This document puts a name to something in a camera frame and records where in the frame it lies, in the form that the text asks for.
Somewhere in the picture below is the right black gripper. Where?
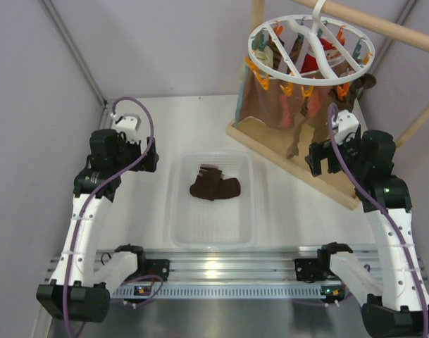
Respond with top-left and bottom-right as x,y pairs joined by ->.
306,129 -> 368,179

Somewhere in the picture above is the orange clothes peg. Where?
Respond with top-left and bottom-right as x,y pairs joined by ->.
280,82 -> 293,97

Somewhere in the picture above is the dark brown sock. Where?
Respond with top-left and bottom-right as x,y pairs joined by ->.
189,176 -> 242,201
198,164 -> 224,180

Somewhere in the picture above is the white round clip hanger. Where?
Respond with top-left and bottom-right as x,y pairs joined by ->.
246,1 -> 375,88

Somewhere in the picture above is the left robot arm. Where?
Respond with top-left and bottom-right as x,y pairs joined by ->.
36,129 -> 159,323

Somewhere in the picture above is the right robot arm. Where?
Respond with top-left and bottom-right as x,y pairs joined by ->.
306,123 -> 429,337

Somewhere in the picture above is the tan hanging sock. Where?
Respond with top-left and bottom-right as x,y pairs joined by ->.
286,101 -> 328,159

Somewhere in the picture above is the pink patterned sock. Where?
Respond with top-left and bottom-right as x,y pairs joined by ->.
278,89 -> 321,129

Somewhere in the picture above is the red santa sock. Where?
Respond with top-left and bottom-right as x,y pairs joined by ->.
300,37 -> 342,73

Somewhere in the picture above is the white plastic basket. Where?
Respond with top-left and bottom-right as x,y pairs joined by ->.
170,151 -> 256,249

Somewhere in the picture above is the brown hanging cloth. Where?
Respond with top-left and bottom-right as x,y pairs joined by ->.
234,57 -> 336,129

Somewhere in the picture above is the brown striped sock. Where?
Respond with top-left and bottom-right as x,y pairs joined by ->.
269,37 -> 304,75

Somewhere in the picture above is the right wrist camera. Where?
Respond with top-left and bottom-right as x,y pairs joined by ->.
332,110 -> 359,144

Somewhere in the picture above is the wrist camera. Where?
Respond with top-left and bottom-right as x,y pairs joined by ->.
110,113 -> 141,144
332,110 -> 359,144

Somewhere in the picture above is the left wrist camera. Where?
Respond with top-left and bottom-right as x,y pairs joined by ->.
110,113 -> 141,144

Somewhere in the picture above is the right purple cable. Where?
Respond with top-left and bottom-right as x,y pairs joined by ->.
326,103 -> 429,338

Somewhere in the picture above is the wooden drying rack frame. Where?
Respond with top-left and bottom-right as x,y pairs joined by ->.
227,1 -> 429,209

